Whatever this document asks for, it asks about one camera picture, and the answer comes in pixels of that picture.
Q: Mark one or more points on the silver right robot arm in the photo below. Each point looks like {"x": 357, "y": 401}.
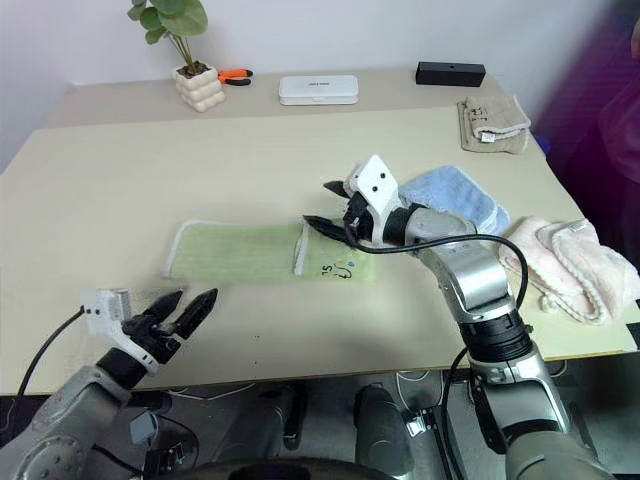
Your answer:
{"x": 475, "y": 280}

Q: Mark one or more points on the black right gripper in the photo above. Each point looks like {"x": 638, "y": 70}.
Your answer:
{"x": 361, "y": 220}

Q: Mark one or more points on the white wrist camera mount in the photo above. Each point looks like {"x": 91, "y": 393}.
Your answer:
{"x": 375, "y": 182}
{"x": 107, "y": 306}

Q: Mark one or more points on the orange black pliers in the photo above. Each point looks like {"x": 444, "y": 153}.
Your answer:
{"x": 234, "y": 76}

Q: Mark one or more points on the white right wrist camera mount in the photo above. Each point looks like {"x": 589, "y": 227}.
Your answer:
{"x": 375, "y": 182}

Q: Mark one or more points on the beige towel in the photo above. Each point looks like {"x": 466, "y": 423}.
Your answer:
{"x": 492, "y": 122}

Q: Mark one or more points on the dark glossy dome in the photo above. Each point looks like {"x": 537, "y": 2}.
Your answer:
{"x": 285, "y": 469}

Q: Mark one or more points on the white flat case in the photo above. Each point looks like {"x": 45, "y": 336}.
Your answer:
{"x": 318, "y": 90}

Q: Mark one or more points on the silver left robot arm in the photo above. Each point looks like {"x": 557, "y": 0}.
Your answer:
{"x": 60, "y": 415}

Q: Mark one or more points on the blue towel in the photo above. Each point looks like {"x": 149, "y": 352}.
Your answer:
{"x": 450, "y": 197}

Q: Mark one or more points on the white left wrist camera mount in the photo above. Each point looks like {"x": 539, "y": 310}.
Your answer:
{"x": 107, "y": 306}

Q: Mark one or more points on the green towel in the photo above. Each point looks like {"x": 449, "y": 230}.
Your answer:
{"x": 235, "y": 250}

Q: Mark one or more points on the person in purple clothing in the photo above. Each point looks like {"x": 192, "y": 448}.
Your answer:
{"x": 605, "y": 100}

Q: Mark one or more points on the black rectangular box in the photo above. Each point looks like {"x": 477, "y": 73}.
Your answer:
{"x": 450, "y": 74}

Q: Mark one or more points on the white bubble plant pot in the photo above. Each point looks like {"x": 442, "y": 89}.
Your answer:
{"x": 199, "y": 90}

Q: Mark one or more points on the dark rounded shape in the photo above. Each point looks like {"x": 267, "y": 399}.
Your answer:
{"x": 275, "y": 415}
{"x": 382, "y": 430}

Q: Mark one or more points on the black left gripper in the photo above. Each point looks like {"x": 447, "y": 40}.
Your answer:
{"x": 155, "y": 340}

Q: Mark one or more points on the grey plastic block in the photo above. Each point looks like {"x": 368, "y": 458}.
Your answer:
{"x": 144, "y": 425}

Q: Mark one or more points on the green leafy plant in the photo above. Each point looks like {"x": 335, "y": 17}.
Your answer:
{"x": 172, "y": 20}

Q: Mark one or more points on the pink towel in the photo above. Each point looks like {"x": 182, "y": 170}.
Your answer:
{"x": 575, "y": 265}

